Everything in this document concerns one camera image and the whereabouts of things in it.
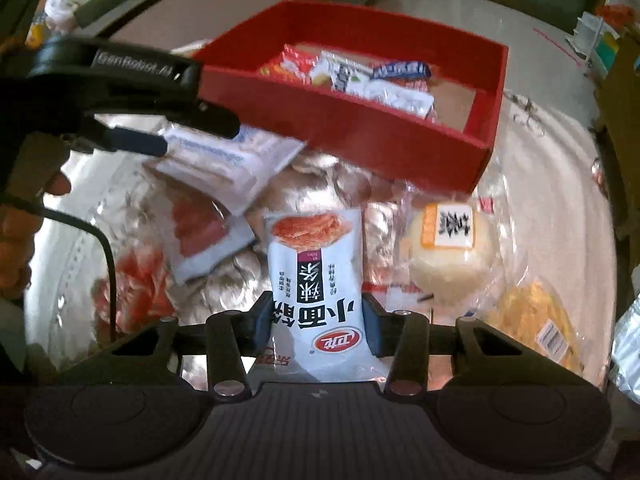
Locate red cardboard box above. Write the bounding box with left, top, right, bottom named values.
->
left=192, top=0, right=510, bottom=196

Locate small blue snack packet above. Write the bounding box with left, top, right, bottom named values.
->
left=370, top=60, right=432, bottom=81

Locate silver foil bag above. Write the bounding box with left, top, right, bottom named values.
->
left=607, top=295, right=640, bottom=396

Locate black cable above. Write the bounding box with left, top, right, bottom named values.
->
left=0, top=192, right=121, bottom=346

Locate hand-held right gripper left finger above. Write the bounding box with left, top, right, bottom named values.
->
left=60, top=290, right=276, bottom=403

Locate small white plastic shelf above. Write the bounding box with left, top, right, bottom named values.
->
left=570, top=10, right=621, bottom=73

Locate plain white snack packet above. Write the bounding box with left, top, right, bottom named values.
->
left=350, top=79, right=436, bottom=121

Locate orange red bag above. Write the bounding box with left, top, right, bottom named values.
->
left=597, top=4, right=633, bottom=26

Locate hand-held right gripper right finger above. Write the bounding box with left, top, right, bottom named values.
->
left=360, top=292, right=577, bottom=400

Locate person's left hand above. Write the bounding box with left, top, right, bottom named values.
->
left=0, top=170, right=72, bottom=303

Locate grey coffee table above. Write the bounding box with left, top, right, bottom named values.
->
left=0, top=0, right=291, bottom=56

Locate pink sausage packet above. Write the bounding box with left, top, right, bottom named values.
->
left=162, top=190, right=258, bottom=286

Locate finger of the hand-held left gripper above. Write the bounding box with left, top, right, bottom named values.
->
left=91, top=99, right=242, bottom=141
left=64, top=126, right=171, bottom=158

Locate yellow crispy snack clear bag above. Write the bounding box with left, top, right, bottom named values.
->
left=482, top=280, right=586, bottom=376

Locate red snack packet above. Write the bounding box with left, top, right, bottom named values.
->
left=257, top=44, right=321, bottom=83

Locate round bun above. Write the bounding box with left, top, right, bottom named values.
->
left=395, top=195, right=511, bottom=306

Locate wooden cabinet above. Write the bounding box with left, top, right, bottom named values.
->
left=595, top=30, right=640, bottom=241

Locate white spicy strip packet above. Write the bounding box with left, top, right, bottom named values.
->
left=247, top=207, right=396, bottom=386

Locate green white snack packet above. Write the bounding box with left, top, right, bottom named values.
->
left=309, top=51, right=376, bottom=93

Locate blue white sausage packet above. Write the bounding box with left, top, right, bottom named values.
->
left=142, top=125, right=306, bottom=217

